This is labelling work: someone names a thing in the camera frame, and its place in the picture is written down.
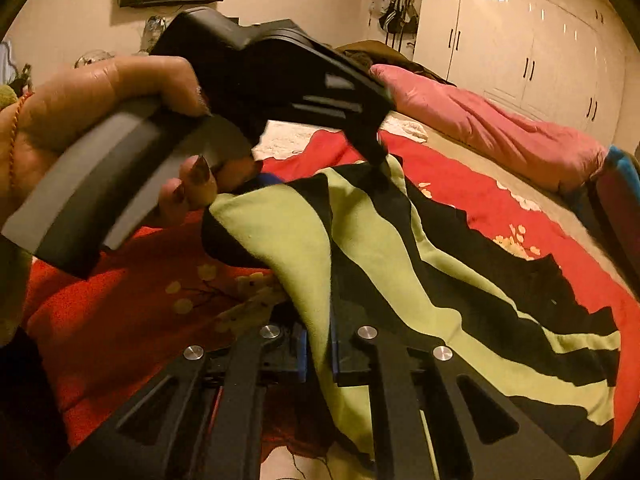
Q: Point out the brown cloth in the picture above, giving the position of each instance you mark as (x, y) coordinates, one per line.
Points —
(385, 55)

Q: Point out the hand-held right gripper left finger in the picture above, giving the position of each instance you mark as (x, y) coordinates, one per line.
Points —
(300, 355)

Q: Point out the hanging bags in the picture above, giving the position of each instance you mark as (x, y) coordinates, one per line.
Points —
(397, 15)

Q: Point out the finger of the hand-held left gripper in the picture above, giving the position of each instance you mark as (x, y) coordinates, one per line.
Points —
(268, 179)
(376, 152)

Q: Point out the red floral blanket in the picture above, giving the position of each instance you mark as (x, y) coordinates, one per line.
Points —
(125, 310)

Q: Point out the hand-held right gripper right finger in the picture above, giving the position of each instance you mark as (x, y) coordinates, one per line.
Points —
(338, 355)

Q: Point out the green black striped sweater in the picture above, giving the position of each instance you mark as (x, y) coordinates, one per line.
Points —
(450, 310)

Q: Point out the multicolour striped pillow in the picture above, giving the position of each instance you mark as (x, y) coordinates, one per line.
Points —
(620, 195)

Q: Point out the pink duvet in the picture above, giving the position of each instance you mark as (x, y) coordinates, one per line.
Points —
(500, 130)

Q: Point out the glass bowl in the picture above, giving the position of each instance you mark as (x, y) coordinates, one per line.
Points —
(94, 57)

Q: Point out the green plush toy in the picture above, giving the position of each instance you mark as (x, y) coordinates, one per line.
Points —
(5, 97)

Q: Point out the white wardrobe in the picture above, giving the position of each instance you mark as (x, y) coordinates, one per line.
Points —
(500, 35)

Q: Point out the person's left hand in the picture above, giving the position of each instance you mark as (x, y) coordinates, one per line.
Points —
(90, 90)

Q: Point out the glass vase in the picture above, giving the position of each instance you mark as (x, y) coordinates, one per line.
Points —
(156, 30)

